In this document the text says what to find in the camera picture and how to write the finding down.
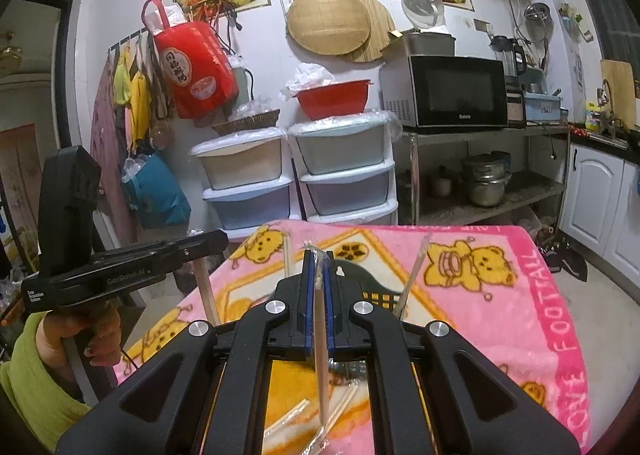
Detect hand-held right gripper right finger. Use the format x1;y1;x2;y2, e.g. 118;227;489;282
324;250;583;455

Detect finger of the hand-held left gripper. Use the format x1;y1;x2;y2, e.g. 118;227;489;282
92;229;229;270

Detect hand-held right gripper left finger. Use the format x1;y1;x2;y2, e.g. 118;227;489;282
55;249;317;455

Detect dark green plastic utensil basket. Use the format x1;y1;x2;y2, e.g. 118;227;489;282
280;261;416;386

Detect person's left forearm green sleeve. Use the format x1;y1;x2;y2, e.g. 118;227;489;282
0;312;93;455

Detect person's left hand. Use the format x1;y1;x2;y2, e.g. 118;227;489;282
44;307;123;370

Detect blue bag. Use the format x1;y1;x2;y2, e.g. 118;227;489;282
121;152;192;228

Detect pink hanging garment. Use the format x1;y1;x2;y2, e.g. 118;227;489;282
90;60;126;246

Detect wicker basket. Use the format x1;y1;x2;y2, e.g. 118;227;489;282
212;109;282;136

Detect yellow hanging cloth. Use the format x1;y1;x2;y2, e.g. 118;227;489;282
114;48;151;146

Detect small steel pot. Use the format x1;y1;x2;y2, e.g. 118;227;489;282
431;166;456;197

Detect ceiling lamp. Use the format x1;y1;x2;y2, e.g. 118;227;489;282
0;32;23;76

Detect pink printed blanket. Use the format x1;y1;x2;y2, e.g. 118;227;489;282
112;220;593;455

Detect red tote bag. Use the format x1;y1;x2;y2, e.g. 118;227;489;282
141;0;240;120

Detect red plastic basin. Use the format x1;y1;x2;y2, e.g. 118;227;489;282
292;80;373;121

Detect large steel pot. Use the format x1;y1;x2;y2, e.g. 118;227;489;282
461;152;513;207

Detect white plastic bags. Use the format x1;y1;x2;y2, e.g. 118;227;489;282
280;62;336;98

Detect metal shelf rack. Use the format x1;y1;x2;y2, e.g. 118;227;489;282
397;124;571;231

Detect black microwave oven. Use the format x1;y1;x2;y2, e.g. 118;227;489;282
379;55;510;130

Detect dark shoes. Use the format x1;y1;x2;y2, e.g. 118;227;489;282
540;235;590;283

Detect round bamboo tray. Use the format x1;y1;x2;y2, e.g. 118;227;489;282
286;0;372;56

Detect round bamboo mat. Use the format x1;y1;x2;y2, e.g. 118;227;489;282
350;0;397;63

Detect small countertop appliance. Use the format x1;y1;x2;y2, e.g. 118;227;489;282
506;90;527;125

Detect metal container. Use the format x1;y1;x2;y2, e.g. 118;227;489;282
381;31;457;58

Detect white kitchen cabinet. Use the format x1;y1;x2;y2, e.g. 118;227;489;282
557;142;640;276

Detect light blue dish rack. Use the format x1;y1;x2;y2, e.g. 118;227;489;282
520;68;571;123

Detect black blender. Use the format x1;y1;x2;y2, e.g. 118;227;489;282
490;35;527;86

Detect glass pot lid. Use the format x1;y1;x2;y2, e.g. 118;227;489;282
400;0;447;31

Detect metal faucet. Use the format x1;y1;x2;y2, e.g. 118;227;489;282
597;79;618;133

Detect hanging steel lid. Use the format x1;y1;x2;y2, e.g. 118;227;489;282
524;2;553;43

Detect wooden cutting board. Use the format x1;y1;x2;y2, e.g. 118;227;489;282
600;59;638;101

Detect dark window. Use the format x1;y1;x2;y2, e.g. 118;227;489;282
550;0;640;101

